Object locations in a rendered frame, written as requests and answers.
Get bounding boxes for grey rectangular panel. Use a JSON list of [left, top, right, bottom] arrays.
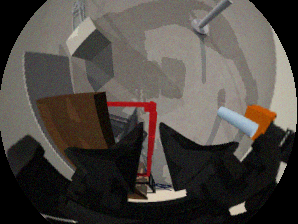
[[23, 51, 76, 172]]

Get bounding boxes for red glasses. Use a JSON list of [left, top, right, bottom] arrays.
[[108, 101, 157, 177]]

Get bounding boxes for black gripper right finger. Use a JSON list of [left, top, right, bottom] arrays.
[[158, 121, 239, 192]]

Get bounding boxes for blue glasses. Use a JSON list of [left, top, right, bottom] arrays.
[[156, 184, 172, 189]]

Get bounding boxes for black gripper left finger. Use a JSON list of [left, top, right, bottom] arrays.
[[64, 121, 144, 194]]

